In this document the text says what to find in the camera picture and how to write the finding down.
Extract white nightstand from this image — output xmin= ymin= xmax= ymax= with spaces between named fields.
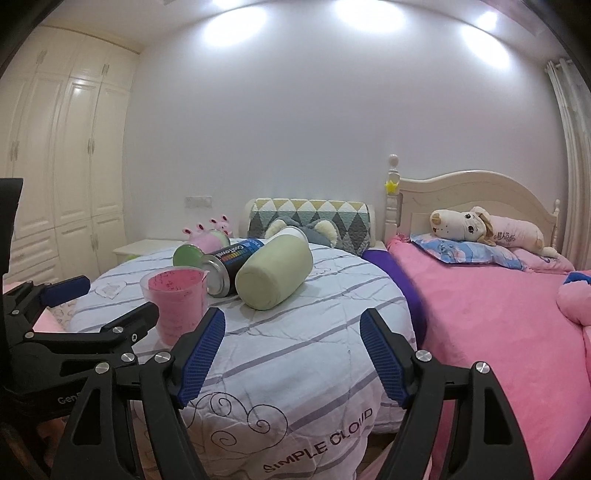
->
xmin=113 ymin=239 xmax=185 ymax=266

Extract black can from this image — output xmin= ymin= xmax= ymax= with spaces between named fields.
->
xmin=206 ymin=237 xmax=266 ymax=297

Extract cream wardrobe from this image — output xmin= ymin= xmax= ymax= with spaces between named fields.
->
xmin=0 ymin=25 xmax=139 ymax=296

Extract purple cloth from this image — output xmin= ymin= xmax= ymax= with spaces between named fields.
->
xmin=362 ymin=247 xmax=426 ymax=352

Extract pink cloth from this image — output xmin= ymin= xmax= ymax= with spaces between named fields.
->
xmin=28 ymin=307 xmax=65 ymax=334

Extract pink measuring cup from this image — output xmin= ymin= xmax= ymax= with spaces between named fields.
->
xmin=140 ymin=268 xmax=209 ymax=347

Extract pink pillow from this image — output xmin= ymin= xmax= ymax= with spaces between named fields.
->
xmin=508 ymin=247 xmax=575 ymax=273

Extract blue printed pillow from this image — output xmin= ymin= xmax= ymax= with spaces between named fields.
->
xmin=410 ymin=232 xmax=527 ymax=271

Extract pink and green cup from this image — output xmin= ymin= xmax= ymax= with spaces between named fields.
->
xmin=173 ymin=230 xmax=232 ymax=267

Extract grey plush toy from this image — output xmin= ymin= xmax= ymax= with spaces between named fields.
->
xmin=264 ymin=217 xmax=338 ymax=250

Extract pink plush cushion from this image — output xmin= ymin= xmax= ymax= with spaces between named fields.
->
xmin=556 ymin=277 xmax=591 ymax=326

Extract pink bed sheet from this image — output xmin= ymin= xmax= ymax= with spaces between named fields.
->
xmin=387 ymin=233 xmax=591 ymax=480

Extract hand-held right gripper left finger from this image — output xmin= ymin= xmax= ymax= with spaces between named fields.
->
xmin=48 ymin=307 xmax=227 ymax=480

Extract pink bunny plush toy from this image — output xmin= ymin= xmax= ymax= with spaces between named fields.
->
xmin=184 ymin=215 xmax=234 ymax=241

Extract light green cup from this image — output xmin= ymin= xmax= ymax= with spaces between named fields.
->
xmin=235 ymin=226 xmax=315 ymax=311

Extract cream wooden headboard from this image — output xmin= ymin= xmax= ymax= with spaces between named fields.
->
xmin=385 ymin=154 xmax=561 ymax=254

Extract white striped quilt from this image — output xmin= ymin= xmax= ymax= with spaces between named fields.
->
xmin=65 ymin=239 xmax=419 ymax=480

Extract cream dog plush toy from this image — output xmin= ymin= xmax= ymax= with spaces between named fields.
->
xmin=429 ymin=206 xmax=561 ymax=258

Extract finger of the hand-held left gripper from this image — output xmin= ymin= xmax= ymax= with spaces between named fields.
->
xmin=2 ymin=275 xmax=92 ymax=326
xmin=23 ymin=301 xmax=160 ymax=366

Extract cream curtain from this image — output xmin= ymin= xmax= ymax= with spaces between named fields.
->
xmin=545 ymin=58 xmax=591 ymax=273

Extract triangle patterned quilted cushion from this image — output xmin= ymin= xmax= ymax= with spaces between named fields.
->
xmin=247 ymin=198 xmax=375 ymax=254

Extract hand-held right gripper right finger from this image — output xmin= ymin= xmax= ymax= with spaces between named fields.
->
xmin=359 ymin=308 xmax=536 ymax=480

